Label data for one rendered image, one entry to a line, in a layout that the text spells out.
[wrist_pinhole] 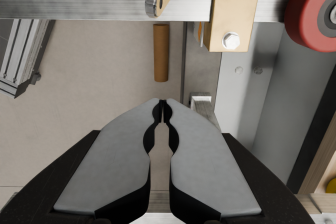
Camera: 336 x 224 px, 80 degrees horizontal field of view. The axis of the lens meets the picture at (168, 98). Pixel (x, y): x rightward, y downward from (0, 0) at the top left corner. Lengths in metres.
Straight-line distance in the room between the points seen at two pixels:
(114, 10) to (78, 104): 1.17
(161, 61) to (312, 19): 0.90
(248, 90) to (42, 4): 0.49
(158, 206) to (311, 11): 0.28
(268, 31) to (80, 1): 0.42
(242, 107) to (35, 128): 1.38
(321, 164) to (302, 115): 0.12
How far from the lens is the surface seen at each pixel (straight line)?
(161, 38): 1.06
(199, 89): 0.47
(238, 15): 0.27
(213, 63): 0.45
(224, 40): 0.26
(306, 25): 0.26
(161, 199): 0.31
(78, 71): 1.31
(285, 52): 0.56
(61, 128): 1.57
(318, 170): 0.42
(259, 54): 0.57
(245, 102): 0.61
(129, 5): 0.27
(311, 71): 0.48
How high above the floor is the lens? 1.12
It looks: 62 degrees down
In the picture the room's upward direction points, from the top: 180 degrees counter-clockwise
